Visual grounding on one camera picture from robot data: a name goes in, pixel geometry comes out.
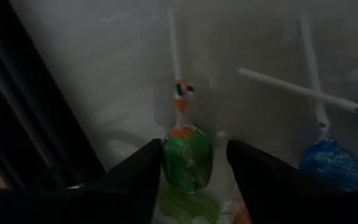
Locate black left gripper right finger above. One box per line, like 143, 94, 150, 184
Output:
226, 139, 334, 224

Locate green lollipop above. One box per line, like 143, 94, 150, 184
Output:
162, 7, 214, 194

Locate green gummy in clear wrapper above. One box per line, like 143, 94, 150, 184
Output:
158, 186, 226, 224

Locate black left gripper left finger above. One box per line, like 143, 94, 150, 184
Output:
87, 138, 163, 224

